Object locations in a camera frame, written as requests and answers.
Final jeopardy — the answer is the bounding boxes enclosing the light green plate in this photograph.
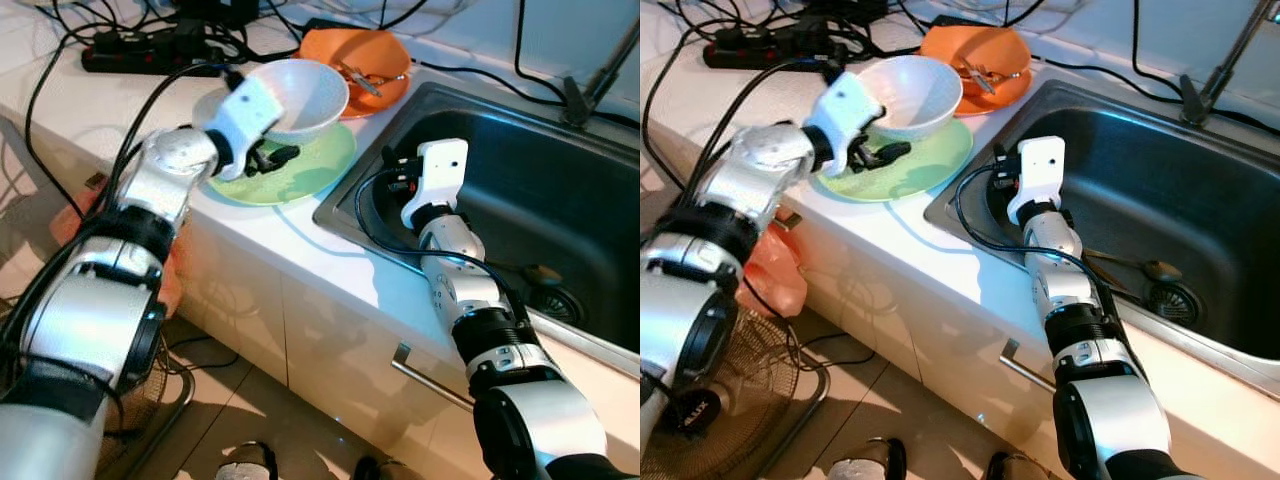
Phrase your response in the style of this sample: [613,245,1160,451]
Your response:
[815,118,974,203]
[205,120,358,208]

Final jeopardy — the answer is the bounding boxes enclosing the white ribbed bowl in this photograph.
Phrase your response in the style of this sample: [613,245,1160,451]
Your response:
[858,55,965,143]
[192,58,351,146]

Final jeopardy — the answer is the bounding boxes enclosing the white kitchen cabinet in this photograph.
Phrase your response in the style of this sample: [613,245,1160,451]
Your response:
[790,220,1280,480]
[160,200,641,480]

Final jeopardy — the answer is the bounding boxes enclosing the orange bowl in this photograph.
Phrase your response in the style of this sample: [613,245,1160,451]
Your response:
[300,27,411,106]
[920,25,1031,101]

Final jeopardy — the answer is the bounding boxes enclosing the orange plastic bag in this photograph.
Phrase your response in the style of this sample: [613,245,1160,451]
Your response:
[740,222,809,319]
[50,190,186,316]

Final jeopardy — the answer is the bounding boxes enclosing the black power strip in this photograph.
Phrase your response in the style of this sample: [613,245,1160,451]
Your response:
[82,25,236,76]
[703,25,851,71]

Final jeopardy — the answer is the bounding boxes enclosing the black power adapter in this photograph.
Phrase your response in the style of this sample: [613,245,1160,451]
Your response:
[175,0,263,28]
[800,0,891,26]

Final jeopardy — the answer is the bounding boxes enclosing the stainless steel sink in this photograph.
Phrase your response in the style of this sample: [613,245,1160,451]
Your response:
[312,82,641,381]
[923,80,1280,401]

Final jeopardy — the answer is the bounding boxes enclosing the dark metal faucet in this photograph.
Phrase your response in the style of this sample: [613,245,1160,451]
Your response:
[1180,0,1280,126]
[560,20,641,126]

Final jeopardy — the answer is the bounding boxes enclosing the round sink drain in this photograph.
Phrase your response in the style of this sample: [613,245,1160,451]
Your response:
[535,285,586,326]
[1145,280,1201,326]

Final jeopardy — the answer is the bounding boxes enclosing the black floor fan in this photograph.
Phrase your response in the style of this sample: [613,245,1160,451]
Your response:
[95,340,196,480]
[640,305,831,480]

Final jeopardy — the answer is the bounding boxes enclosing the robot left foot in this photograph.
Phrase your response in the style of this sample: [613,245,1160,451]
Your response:
[828,437,906,480]
[215,440,279,480]

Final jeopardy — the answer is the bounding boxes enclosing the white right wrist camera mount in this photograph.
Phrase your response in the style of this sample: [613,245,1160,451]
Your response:
[400,138,469,229]
[1006,137,1066,226]

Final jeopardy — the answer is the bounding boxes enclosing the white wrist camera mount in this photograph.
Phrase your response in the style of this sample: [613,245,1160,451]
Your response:
[1006,137,1066,226]
[203,75,286,181]
[400,138,469,229]
[803,70,886,179]

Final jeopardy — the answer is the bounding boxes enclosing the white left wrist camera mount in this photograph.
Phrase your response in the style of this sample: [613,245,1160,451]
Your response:
[203,75,286,181]
[803,70,886,179]

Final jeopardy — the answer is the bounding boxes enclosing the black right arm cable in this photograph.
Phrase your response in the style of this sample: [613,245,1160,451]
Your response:
[355,170,521,301]
[955,165,1111,291]

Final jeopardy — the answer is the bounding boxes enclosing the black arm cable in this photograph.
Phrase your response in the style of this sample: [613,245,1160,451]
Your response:
[955,165,1111,291]
[0,60,246,401]
[645,60,841,251]
[355,170,521,301]

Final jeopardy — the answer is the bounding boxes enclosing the thin black cable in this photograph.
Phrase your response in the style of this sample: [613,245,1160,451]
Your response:
[1035,0,1186,103]
[410,0,566,103]

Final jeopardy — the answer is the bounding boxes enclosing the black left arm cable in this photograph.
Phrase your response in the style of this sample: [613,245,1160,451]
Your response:
[0,60,246,401]
[645,60,841,251]

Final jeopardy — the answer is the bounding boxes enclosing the black power cord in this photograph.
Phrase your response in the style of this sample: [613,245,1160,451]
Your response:
[643,40,721,201]
[25,40,101,216]

